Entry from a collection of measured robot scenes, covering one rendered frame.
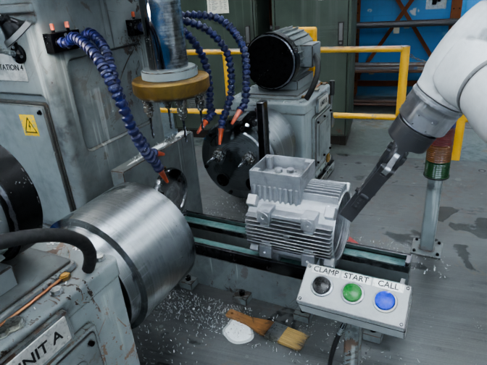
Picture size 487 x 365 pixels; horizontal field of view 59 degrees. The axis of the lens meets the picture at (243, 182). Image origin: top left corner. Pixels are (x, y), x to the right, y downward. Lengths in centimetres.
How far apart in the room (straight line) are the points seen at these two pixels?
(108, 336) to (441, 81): 64
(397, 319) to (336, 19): 350
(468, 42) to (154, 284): 64
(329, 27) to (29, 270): 362
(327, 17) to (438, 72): 334
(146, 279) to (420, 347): 59
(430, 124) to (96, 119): 77
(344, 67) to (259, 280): 319
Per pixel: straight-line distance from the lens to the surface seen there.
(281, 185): 94
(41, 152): 116
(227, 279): 113
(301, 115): 140
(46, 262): 71
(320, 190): 95
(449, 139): 117
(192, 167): 127
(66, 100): 107
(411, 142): 78
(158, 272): 82
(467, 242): 140
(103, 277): 69
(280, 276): 104
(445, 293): 119
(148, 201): 86
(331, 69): 410
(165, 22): 99
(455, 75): 71
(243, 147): 125
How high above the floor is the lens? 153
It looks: 25 degrees down
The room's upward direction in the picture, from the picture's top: 5 degrees counter-clockwise
